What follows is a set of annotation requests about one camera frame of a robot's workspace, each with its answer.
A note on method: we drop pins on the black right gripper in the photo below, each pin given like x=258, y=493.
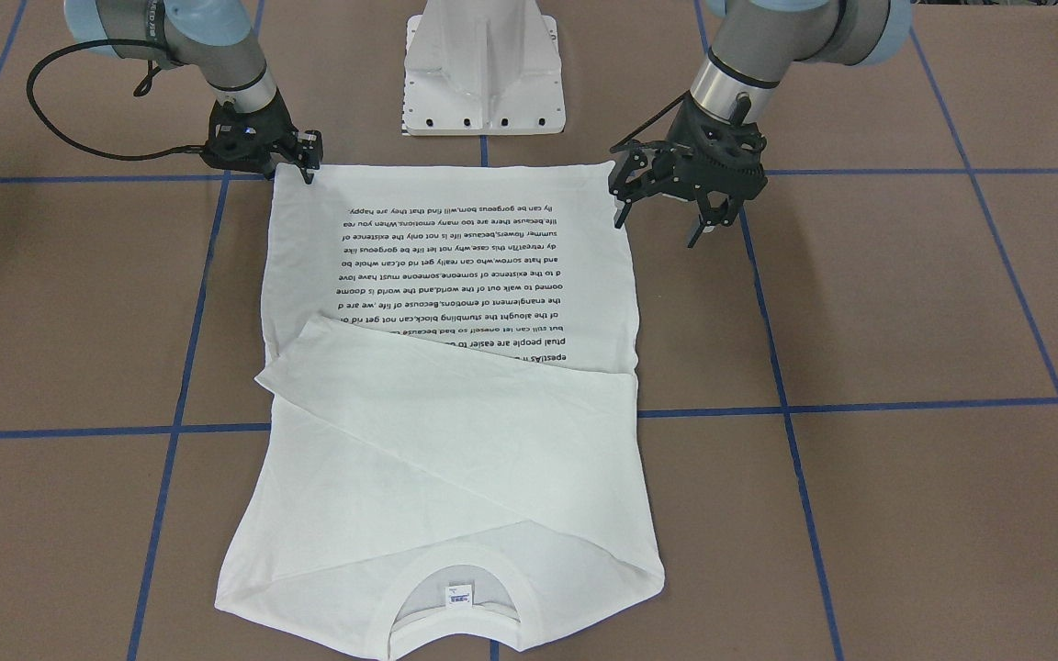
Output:
x=264, y=128

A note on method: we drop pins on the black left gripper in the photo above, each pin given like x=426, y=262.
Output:
x=681, y=153

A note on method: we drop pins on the white long-sleeve printed shirt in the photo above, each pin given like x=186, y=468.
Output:
x=451, y=353

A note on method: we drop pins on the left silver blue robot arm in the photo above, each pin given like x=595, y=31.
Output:
x=759, y=40

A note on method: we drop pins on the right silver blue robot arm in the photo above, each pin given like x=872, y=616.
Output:
x=216, y=36

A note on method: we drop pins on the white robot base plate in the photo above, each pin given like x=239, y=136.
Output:
x=482, y=68

